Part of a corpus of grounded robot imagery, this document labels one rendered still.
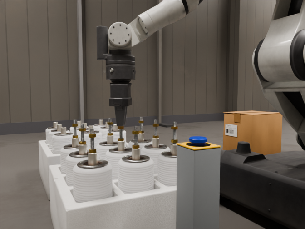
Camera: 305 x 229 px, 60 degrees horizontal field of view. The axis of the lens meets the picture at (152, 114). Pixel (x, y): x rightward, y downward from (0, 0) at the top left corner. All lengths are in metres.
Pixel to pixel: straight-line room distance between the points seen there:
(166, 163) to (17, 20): 2.68
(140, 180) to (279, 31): 0.58
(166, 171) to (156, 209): 0.11
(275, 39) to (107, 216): 0.66
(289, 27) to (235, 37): 3.49
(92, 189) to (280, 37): 0.65
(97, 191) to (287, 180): 0.53
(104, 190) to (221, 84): 3.71
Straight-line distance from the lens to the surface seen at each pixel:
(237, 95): 4.22
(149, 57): 3.54
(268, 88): 0.93
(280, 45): 0.84
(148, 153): 0.84
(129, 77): 0.77
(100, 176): 0.65
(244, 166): 0.95
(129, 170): 0.68
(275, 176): 0.88
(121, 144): 0.81
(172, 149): 0.76
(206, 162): 0.57
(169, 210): 0.72
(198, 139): 0.57
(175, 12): 0.82
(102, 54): 0.80
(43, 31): 3.19
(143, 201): 0.67
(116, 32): 0.76
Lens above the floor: 0.43
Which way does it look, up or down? 5 degrees down
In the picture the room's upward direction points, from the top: straight up
